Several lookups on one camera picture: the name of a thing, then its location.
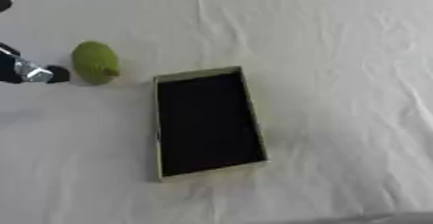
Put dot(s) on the tan box with black inside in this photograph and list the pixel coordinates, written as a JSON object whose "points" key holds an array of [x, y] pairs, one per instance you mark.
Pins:
{"points": [[207, 121]]}

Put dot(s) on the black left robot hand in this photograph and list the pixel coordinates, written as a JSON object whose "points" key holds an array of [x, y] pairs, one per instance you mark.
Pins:
{"points": [[10, 70]]}

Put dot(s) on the green oval toy fruit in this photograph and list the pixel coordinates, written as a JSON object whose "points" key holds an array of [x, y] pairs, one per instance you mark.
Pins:
{"points": [[95, 62]]}

